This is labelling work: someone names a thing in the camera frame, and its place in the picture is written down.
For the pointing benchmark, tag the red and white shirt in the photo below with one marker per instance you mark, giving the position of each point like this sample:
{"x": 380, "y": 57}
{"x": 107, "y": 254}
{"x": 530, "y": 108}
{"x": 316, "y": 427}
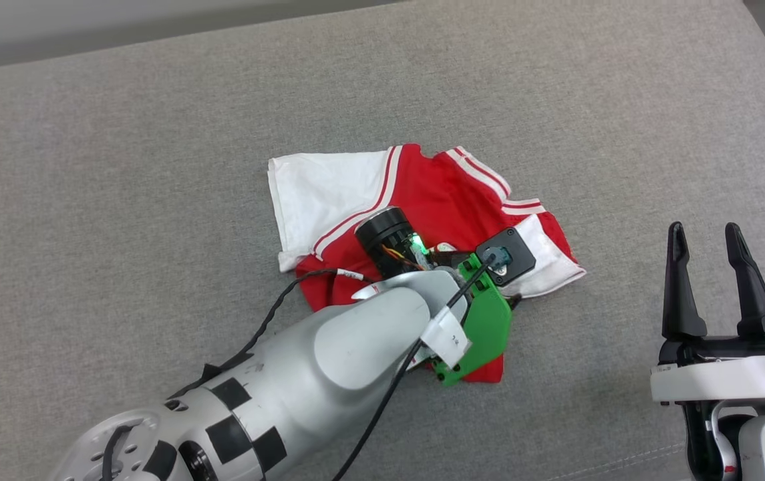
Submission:
{"x": 435, "y": 194}

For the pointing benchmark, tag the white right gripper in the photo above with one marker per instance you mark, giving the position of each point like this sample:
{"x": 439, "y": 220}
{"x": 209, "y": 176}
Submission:
{"x": 716, "y": 381}

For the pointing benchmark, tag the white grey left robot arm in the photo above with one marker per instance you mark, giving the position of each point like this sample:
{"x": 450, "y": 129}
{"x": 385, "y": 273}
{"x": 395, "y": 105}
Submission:
{"x": 288, "y": 401}

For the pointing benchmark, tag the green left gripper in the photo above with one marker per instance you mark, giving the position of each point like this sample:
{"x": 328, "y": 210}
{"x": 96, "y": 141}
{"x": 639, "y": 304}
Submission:
{"x": 489, "y": 327}

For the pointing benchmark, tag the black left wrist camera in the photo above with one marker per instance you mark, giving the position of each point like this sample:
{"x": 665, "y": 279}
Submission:
{"x": 516, "y": 250}

